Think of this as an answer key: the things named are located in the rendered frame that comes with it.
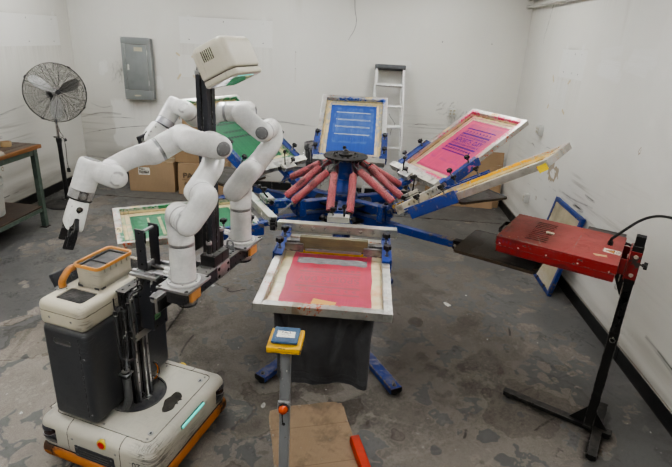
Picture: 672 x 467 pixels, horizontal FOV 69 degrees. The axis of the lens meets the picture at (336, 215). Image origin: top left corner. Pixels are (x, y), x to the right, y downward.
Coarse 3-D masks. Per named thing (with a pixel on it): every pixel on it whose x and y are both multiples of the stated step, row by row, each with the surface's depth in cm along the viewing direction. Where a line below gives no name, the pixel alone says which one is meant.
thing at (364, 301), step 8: (336, 256) 258; (344, 256) 259; (368, 264) 251; (368, 272) 242; (360, 280) 234; (368, 280) 234; (360, 288) 226; (368, 288) 227; (328, 296) 218; (336, 296) 218; (360, 296) 219; (368, 296) 220; (336, 304) 212; (344, 304) 212; (352, 304) 212; (360, 304) 213; (368, 304) 213
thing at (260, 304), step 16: (368, 240) 272; (272, 272) 230; (384, 272) 236; (384, 288) 220; (256, 304) 203; (272, 304) 202; (288, 304) 203; (304, 304) 204; (320, 304) 204; (384, 304) 207; (368, 320) 201; (384, 320) 201
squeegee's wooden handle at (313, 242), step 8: (304, 240) 255; (312, 240) 255; (320, 240) 254; (328, 240) 254; (336, 240) 254; (344, 240) 254; (352, 240) 253; (360, 240) 253; (304, 248) 257; (312, 248) 256; (320, 248) 256; (328, 248) 256; (336, 248) 255; (344, 248) 255; (352, 248) 255; (360, 248) 254
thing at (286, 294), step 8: (296, 256) 256; (304, 256) 256; (312, 256) 257; (320, 256) 257; (328, 256) 258; (296, 264) 247; (304, 264) 247; (312, 264) 248; (320, 264) 248; (328, 264) 249; (288, 272) 238; (296, 272) 239; (288, 280) 230; (296, 280) 231; (288, 288) 223; (280, 296) 216; (288, 296) 216; (296, 296) 217; (304, 296) 217; (312, 296) 217; (320, 296) 218
